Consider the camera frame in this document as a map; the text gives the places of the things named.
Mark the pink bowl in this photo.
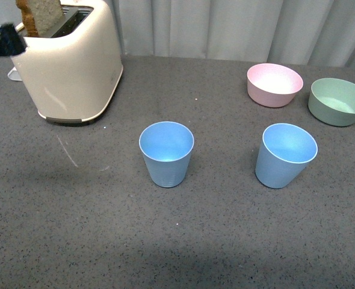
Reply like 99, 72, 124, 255
247, 63, 303, 108

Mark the light blue cup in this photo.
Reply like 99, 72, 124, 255
255, 123, 318, 189
139, 121, 194, 188

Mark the white curtain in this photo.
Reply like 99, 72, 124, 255
108, 1, 355, 67

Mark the bread slice in toaster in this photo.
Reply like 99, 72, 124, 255
16, 0, 64, 37

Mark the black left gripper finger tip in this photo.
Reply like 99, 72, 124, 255
0, 23, 26, 57

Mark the cream toaster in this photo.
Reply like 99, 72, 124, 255
12, 1, 123, 123

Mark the green bowl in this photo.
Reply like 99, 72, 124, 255
308, 78, 355, 127

